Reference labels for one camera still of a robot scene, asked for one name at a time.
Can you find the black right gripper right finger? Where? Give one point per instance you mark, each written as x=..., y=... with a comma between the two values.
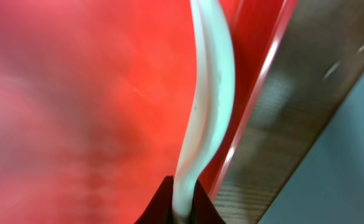
x=203, y=210

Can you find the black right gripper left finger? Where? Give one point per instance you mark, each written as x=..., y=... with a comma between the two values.
x=159, y=209

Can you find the grey dishwasher rack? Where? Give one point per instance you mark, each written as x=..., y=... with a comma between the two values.
x=328, y=185

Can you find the white plastic spoon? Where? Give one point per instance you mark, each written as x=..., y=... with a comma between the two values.
x=212, y=105

